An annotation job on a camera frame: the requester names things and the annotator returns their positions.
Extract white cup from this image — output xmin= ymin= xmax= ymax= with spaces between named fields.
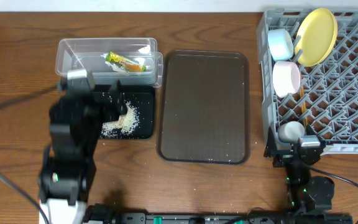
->
xmin=277 ymin=121 xmax=305 ymax=143

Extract rice food waste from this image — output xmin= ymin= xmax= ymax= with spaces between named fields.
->
xmin=101 ymin=101 xmax=140 ymax=139

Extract green snack wrapper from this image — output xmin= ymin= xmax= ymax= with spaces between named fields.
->
xmin=121 ymin=55 xmax=147 ymax=72

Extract wooden chopstick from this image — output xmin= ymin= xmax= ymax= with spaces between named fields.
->
xmin=299 ymin=86 xmax=307 ymax=128
xmin=301 ymin=86 xmax=309 ymax=129

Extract white pink bowl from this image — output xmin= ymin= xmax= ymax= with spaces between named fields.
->
xmin=272 ymin=61 xmax=301 ymax=98

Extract light blue bowl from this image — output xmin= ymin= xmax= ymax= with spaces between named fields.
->
xmin=268 ymin=29 xmax=294 ymax=61

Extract yellow plate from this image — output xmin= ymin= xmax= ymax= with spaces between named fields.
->
xmin=295 ymin=8 xmax=338 ymax=67

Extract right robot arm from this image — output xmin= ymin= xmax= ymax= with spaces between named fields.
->
xmin=264 ymin=129 xmax=334 ymax=217

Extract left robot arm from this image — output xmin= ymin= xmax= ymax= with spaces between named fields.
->
xmin=38 ymin=78 xmax=127 ymax=223

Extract black waste tray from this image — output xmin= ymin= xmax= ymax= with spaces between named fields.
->
xmin=94 ymin=85 xmax=155 ymax=139

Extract grey dishwasher rack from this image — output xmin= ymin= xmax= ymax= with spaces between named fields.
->
xmin=257 ymin=8 xmax=358 ymax=154

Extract clear plastic bin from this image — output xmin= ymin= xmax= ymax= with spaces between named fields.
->
xmin=55 ymin=37 xmax=163 ymax=88

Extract brown serving tray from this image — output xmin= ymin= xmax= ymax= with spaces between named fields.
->
xmin=157 ymin=50 xmax=250 ymax=165

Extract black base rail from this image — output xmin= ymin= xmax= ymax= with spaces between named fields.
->
xmin=81 ymin=204 xmax=353 ymax=224

